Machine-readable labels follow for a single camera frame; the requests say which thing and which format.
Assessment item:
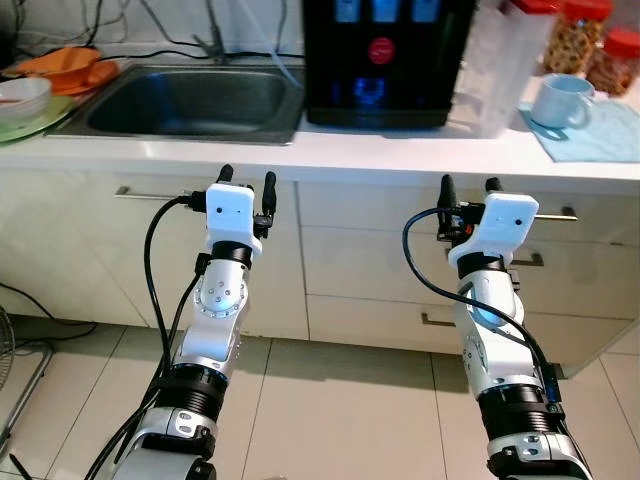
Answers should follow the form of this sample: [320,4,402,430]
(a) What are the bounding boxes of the light green plate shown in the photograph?
[0,92,79,143]

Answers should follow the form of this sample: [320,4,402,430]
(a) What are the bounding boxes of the white bowl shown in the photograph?
[0,77,53,123]

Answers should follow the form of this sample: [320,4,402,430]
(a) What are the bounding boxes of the white kitchen cabinet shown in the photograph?
[0,160,640,376]

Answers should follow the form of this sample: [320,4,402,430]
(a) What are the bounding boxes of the stainless steel sink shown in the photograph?
[47,62,306,146]

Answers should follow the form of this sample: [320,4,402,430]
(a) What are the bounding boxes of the light blue mug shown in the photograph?
[529,74,596,131]

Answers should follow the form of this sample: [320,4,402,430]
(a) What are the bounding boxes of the light blue cloth mat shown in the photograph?
[517,97,640,164]

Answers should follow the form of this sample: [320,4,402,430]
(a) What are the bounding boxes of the clear pitcher with red lid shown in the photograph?
[468,0,561,139]

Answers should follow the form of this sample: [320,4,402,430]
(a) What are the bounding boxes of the metal sink faucet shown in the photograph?
[193,0,236,66]

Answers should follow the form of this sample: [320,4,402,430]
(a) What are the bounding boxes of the black water dispenser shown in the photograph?
[302,0,479,129]

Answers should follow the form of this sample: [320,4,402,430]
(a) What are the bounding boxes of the tall cookie jar red lid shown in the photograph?
[543,0,614,76]

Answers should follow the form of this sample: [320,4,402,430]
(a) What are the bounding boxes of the short cookie jar red lid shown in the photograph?
[585,27,640,98]

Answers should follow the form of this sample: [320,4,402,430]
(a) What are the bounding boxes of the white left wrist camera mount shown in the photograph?
[205,183,259,249]

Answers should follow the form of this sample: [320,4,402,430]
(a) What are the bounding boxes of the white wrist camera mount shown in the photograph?
[447,192,539,269]
[205,183,259,249]

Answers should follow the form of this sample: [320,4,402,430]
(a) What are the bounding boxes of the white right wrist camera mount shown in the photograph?
[447,192,539,269]

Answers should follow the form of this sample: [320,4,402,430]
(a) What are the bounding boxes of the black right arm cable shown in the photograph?
[402,207,561,401]

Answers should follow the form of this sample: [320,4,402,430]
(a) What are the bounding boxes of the silver bar cabinet handle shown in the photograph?
[510,252,547,269]
[535,207,580,222]
[113,186,216,202]
[420,312,458,329]

